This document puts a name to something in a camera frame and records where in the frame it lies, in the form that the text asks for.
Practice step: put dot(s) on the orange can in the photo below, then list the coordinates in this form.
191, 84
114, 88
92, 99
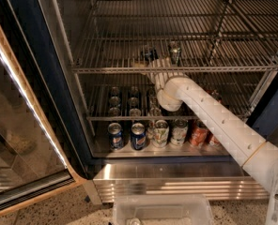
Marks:
213, 141
199, 133

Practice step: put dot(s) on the steel fridge base grille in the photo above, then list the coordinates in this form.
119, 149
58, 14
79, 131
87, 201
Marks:
216, 180

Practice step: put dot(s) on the glass fridge door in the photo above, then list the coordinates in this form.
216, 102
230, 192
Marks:
33, 166

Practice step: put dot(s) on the front right pepsi can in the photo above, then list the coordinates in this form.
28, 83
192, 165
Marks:
138, 136

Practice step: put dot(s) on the clear plastic bin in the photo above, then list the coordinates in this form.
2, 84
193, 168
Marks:
162, 210

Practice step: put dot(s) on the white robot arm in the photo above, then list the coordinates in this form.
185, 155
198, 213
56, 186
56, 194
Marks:
255, 155

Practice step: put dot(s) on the lower wire shelf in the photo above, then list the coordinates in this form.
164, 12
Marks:
113, 96

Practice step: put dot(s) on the front right orange can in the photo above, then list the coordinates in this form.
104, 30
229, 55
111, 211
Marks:
213, 141

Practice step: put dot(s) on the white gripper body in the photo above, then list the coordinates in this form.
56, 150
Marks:
155, 67

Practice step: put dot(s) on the wire shelf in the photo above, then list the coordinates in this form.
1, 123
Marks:
113, 96
213, 35

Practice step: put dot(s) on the front left orange can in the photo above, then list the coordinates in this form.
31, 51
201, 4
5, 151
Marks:
199, 133

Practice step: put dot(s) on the green can middle shelf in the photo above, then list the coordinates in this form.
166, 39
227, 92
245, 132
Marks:
174, 52

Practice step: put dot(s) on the upper wire shelf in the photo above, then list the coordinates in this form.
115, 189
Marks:
213, 35

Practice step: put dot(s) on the front left green white can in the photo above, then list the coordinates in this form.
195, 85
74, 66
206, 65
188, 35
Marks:
160, 133

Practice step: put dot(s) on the pepsi can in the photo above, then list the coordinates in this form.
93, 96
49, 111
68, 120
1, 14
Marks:
138, 136
115, 136

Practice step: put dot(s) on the front left pepsi can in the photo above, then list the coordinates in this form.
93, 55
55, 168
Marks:
115, 136

